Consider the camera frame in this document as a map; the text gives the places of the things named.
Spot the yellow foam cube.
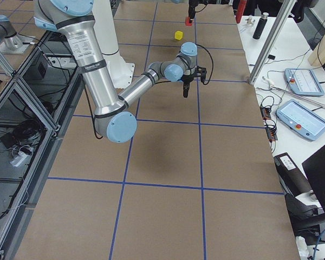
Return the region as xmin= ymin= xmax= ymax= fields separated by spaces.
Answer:
xmin=174 ymin=30 xmax=184 ymax=41

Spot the near blue teach pendant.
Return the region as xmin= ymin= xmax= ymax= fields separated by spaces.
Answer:
xmin=276 ymin=100 xmax=325 ymax=141

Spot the red foam cube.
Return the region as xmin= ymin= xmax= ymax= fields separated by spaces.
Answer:
xmin=185 ymin=16 xmax=193 ymax=27

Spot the black water bottle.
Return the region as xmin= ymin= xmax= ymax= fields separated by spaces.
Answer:
xmin=252 ymin=12 xmax=269 ymax=40

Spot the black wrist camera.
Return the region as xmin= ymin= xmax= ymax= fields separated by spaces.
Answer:
xmin=196 ymin=66 xmax=207 ymax=85

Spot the far blue teach pendant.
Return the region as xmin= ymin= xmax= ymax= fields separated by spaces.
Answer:
xmin=284 ymin=68 xmax=324 ymax=96

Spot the black desk device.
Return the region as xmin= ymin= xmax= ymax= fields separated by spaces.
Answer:
xmin=274 ymin=153 xmax=312 ymax=197

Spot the black braided camera cable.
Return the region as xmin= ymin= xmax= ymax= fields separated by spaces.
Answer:
xmin=154 ymin=44 xmax=215 ymax=85

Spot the blue teach pendant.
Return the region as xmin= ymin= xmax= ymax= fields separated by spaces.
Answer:
xmin=284 ymin=68 xmax=324 ymax=96
xmin=276 ymin=100 xmax=325 ymax=141

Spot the black computer monitor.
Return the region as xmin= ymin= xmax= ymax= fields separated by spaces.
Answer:
xmin=302 ymin=145 xmax=325 ymax=209

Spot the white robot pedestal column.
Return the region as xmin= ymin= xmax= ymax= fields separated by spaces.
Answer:
xmin=93 ymin=0 xmax=135 ymax=89

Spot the aluminium frame post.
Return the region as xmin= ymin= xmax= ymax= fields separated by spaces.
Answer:
xmin=248 ymin=0 xmax=296 ymax=85

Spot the red cylinder bottle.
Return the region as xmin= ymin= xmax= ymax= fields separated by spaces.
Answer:
xmin=235 ymin=0 xmax=247 ymax=24

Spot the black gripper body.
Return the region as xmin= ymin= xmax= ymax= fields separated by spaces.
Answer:
xmin=181 ymin=72 xmax=198 ymax=85
xmin=188 ymin=0 xmax=198 ymax=7

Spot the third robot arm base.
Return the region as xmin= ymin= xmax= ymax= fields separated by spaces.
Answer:
xmin=0 ymin=15 xmax=29 ymax=55

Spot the black orange electronics board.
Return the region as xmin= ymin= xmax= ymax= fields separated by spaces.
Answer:
xmin=259 ymin=105 xmax=278 ymax=142

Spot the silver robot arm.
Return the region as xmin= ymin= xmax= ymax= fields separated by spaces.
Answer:
xmin=34 ymin=1 xmax=197 ymax=143

